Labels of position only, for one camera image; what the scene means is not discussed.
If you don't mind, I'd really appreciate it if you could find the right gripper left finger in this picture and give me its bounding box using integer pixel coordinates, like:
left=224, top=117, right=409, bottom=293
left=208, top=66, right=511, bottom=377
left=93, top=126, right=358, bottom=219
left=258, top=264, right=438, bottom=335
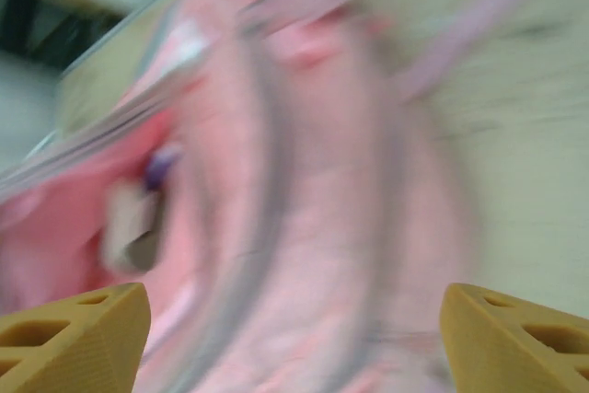
left=0, top=282, right=151, bottom=393

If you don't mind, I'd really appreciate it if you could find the clear plastic case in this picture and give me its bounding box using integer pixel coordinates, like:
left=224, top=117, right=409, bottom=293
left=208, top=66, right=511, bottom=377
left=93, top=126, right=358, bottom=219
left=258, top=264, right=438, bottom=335
left=103, top=180, right=163, bottom=274

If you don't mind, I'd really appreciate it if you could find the pink backpack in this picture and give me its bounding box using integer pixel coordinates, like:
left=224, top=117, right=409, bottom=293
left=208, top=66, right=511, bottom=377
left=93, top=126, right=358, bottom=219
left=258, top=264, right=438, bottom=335
left=0, top=0, right=572, bottom=393

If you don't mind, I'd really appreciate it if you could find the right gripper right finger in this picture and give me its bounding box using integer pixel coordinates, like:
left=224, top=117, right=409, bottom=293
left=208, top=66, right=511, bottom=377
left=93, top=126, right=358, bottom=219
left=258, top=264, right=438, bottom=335
left=439, top=282, right=589, bottom=393

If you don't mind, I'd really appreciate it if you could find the purple marker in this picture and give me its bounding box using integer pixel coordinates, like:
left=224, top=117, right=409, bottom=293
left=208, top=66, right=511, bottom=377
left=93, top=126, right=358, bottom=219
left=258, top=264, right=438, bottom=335
left=144, top=145, right=184, bottom=192

